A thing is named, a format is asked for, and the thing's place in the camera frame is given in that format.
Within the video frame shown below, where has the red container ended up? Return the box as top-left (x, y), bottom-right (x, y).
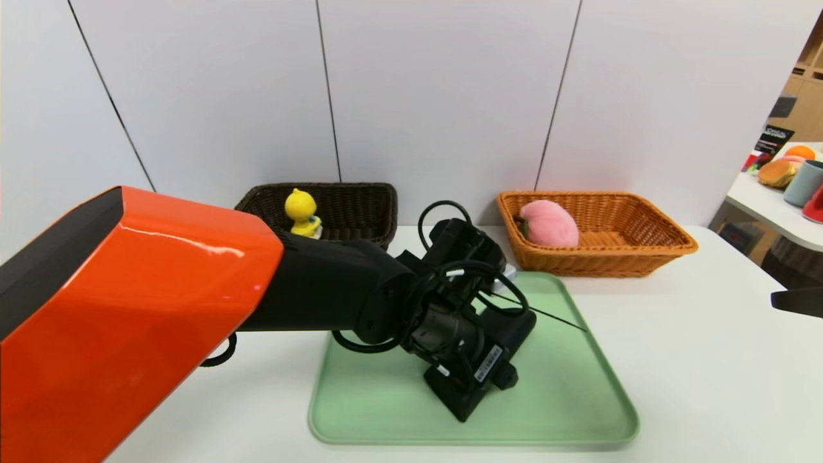
top-left (802, 185), bottom-right (823, 224)

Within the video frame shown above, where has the wooden shelf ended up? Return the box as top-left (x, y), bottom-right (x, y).
top-left (768, 13), bottom-right (823, 145)

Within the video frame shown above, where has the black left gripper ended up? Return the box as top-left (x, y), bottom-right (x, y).
top-left (411, 304), bottom-right (537, 423)

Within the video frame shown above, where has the black soft pouch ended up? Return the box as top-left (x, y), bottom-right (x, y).
top-left (423, 309), bottom-right (538, 423)

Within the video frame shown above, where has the dark brown wicker basket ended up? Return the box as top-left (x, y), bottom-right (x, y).
top-left (235, 182), bottom-right (399, 251)

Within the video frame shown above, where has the light green plastic tray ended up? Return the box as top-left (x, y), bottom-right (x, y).
top-left (307, 270), bottom-right (642, 447)

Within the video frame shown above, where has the white side table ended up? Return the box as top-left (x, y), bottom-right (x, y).
top-left (725, 143), bottom-right (823, 253)

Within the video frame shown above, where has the black printed box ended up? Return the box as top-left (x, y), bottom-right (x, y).
top-left (743, 125), bottom-right (796, 171)

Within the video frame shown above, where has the orange wicker basket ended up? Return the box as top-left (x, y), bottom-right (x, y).
top-left (496, 190), bottom-right (700, 278)

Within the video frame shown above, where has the black left camera cable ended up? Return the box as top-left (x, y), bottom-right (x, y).
top-left (417, 200), bottom-right (475, 253)

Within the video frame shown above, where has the yellow duck toy car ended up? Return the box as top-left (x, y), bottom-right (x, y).
top-left (285, 188), bottom-right (323, 240)

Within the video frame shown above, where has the pink plush peach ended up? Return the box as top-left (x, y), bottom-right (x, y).
top-left (514, 199), bottom-right (581, 248)

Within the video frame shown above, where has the teal cup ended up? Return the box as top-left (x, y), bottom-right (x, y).
top-left (783, 161), bottom-right (823, 208)

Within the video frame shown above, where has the toy burger bun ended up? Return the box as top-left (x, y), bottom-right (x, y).
top-left (757, 159), bottom-right (798, 189)

